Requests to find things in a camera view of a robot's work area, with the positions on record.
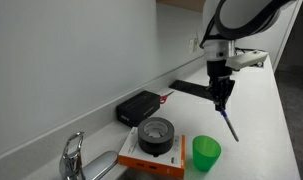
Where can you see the black box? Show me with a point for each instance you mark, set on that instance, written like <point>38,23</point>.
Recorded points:
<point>136,109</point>

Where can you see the white orange box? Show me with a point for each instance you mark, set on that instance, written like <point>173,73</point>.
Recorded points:
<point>170,164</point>

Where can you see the grey duct tape roll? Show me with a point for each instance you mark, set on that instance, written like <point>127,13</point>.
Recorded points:
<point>155,135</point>

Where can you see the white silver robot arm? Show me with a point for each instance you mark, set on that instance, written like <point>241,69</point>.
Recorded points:
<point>226,21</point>

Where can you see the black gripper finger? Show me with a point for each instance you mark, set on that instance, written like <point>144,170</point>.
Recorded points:
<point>224,101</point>
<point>217,105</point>

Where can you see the red handled scissors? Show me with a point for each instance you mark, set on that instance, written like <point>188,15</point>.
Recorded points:
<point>164,97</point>

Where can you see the black keyboard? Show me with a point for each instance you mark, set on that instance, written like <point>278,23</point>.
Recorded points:
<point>191,88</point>

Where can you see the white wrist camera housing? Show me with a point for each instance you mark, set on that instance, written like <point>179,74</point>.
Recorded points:
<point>247,59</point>

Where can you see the chrome faucet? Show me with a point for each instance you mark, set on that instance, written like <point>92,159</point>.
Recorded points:
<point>71,167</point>

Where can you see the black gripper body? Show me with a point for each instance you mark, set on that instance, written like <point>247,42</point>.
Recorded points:
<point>220,83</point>

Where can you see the blue pen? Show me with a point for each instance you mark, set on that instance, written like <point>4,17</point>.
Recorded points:
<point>225,116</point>

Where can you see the white wall outlet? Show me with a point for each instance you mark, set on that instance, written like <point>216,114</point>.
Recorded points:
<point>191,46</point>

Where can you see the green plastic cup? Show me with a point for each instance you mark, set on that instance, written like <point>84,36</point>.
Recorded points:
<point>206,152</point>

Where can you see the beige wall plate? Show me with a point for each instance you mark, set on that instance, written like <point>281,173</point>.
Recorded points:
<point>196,44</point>

